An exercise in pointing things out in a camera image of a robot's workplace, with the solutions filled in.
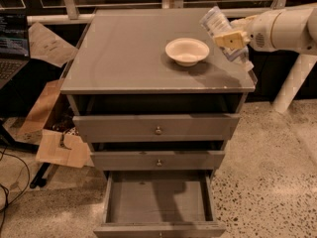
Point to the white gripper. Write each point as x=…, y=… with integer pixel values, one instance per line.
x=260, y=34

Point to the blue plastic bottle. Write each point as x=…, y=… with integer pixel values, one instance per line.
x=216, y=23

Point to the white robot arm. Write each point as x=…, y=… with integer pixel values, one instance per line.
x=284, y=29

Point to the grey drawer cabinet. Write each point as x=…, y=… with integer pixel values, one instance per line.
x=122, y=69

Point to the grey top drawer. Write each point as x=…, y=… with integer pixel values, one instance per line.
x=156, y=128

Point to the grey drawer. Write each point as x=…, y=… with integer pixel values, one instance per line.
x=156, y=128
x=159, y=204
x=157, y=160

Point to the grey middle drawer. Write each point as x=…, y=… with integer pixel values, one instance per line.
x=157, y=160

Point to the grey bottom drawer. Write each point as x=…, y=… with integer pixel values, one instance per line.
x=159, y=204

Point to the white bowl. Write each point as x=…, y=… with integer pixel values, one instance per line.
x=187, y=51

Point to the white diagonal pipe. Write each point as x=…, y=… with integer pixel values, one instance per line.
x=296, y=77

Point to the crumpled brown paper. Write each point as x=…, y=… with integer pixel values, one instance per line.
x=48, y=46

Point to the open cardboard box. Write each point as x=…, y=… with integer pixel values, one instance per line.
x=55, y=147

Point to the black laptop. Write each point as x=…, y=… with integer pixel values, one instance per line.
x=14, y=45

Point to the white horizontal rail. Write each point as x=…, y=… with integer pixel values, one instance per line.
x=195, y=13

